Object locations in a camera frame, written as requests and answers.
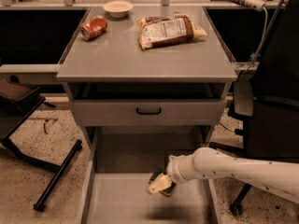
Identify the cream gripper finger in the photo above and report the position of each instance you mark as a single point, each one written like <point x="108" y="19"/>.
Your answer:
<point x="159" y="182"/>

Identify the green and yellow sponge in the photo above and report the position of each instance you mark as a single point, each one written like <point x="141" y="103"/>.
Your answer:
<point x="167" y="192"/>

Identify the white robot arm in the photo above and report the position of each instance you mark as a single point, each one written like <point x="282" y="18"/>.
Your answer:
<point x="276" y="177"/>

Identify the open grey middle drawer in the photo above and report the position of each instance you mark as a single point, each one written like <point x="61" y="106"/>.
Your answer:
<point x="118" y="174"/>

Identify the closed grey top drawer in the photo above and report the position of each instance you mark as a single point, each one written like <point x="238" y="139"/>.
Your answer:
<point x="112" y="113"/>

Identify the grey drawer cabinet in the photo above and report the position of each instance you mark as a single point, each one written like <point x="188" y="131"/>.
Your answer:
<point x="114" y="67"/>

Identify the black office chair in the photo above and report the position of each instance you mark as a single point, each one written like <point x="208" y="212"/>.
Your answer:
<point x="268" y="103"/>

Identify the brown chip bag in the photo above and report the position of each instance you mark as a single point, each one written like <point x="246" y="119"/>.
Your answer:
<point x="155" y="32"/>

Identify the red soda can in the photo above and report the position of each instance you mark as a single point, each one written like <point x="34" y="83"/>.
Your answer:
<point x="93" y="28"/>

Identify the white bowl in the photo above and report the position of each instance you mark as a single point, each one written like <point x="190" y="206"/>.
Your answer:
<point x="118" y="9"/>

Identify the black drawer handle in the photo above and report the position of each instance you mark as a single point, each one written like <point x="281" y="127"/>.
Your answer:
<point x="142" y="112"/>

